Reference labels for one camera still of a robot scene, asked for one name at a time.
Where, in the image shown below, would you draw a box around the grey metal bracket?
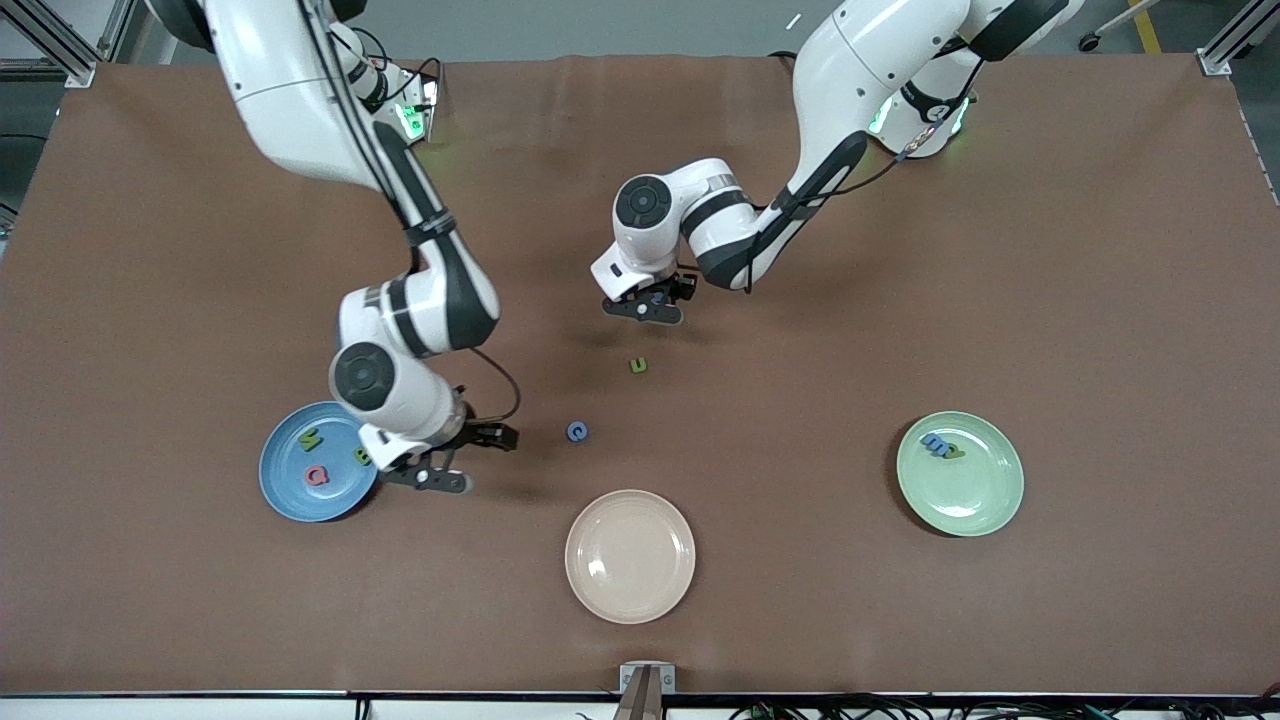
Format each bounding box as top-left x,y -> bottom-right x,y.
619,661 -> 677,696

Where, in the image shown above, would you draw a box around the yellow floor tape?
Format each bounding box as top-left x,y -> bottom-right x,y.
1128,0 -> 1163,56

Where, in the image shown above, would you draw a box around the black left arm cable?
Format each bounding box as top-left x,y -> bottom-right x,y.
745,60 -> 976,291

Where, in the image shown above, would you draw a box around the aluminium camera mast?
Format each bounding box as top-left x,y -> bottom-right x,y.
612,668 -> 665,720

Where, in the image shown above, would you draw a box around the beige plate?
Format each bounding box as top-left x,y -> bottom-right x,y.
564,488 -> 697,626

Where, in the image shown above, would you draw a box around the green plate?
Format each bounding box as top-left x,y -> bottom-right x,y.
895,410 -> 1026,539

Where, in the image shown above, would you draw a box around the brown table mat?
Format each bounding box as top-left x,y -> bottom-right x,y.
0,52 -> 1280,696

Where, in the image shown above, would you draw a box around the blue plate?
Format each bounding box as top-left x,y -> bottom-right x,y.
258,400 -> 384,524

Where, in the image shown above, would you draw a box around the aluminium frame profile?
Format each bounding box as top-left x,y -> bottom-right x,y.
1197,0 -> 1280,77
97,0 -> 138,63
0,0 -> 101,89

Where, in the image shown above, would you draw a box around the tangled black cables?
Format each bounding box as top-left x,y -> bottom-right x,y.
730,683 -> 1280,720

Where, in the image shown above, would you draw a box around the white pole with caster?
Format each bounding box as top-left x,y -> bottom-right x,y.
1078,0 -> 1166,51

